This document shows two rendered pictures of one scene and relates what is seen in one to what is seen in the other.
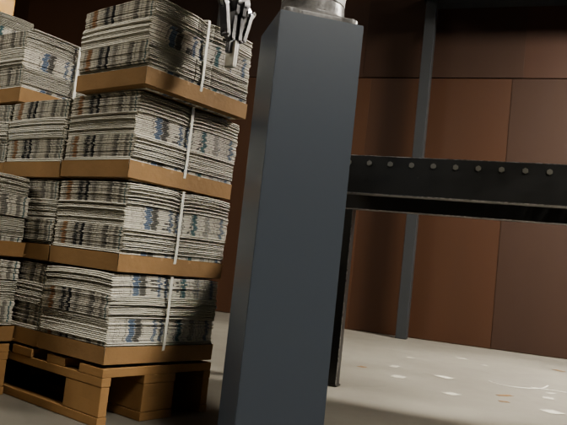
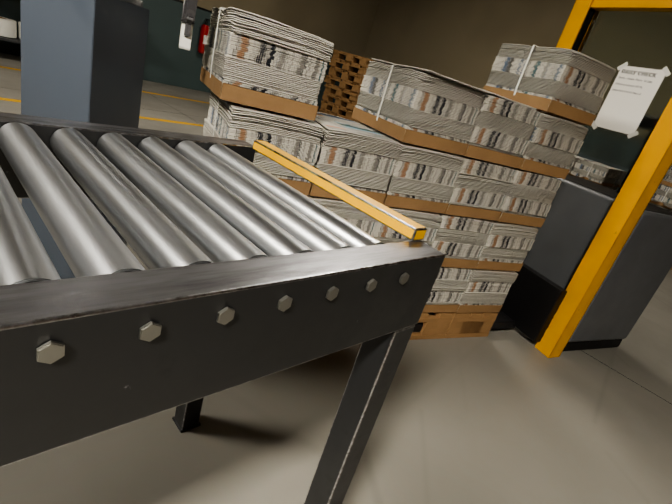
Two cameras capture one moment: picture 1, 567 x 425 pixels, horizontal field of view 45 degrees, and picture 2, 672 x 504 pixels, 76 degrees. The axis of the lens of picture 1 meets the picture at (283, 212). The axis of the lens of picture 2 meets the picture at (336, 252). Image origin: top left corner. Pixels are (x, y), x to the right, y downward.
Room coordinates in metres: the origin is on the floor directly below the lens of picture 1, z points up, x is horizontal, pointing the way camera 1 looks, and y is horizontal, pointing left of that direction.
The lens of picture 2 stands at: (2.74, -0.83, 0.99)
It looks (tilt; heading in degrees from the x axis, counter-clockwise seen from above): 22 degrees down; 111
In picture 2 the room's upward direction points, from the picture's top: 17 degrees clockwise
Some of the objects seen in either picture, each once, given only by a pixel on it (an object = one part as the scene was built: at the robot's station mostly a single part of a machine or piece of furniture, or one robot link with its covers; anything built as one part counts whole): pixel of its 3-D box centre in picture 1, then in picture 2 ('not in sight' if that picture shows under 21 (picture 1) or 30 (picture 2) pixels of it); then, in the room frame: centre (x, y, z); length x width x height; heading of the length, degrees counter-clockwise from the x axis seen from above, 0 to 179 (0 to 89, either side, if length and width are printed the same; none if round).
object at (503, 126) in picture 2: not in sight; (471, 123); (2.43, 1.06, 0.95); 0.38 x 0.29 x 0.23; 141
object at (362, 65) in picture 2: not in sight; (360, 98); (-0.61, 6.93, 0.65); 1.26 x 0.86 x 1.30; 74
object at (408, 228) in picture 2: not in sight; (326, 182); (2.42, -0.15, 0.81); 0.43 x 0.03 x 0.02; 160
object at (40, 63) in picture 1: (48, 85); (414, 107); (2.24, 0.83, 0.95); 0.38 x 0.29 x 0.23; 143
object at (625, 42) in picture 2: not in sight; (617, 86); (2.89, 1.65, 1.27); 0.57 x 0.01 x 0.65; 142
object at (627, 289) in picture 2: not in sight; (574, 256); (3.11, 1.93, 0.40); 0.70 x 0.55 x 0.80; 142
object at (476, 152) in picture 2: not in sight; (464, 144); (2.43, 1.06, 0.86); 0.38 x 0.29 x 0.04; 141
